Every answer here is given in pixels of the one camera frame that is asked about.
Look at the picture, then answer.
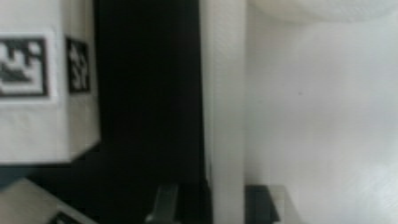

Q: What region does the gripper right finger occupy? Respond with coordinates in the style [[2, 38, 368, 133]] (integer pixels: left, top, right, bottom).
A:
[[245, 184, 304, 224]]

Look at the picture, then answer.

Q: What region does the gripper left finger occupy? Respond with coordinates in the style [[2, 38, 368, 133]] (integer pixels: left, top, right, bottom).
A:
[[144, 184, 180, 224]]

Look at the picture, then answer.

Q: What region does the white square tabletop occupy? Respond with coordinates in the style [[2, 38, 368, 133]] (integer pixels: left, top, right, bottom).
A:
[[199, 0, 398, 224]]

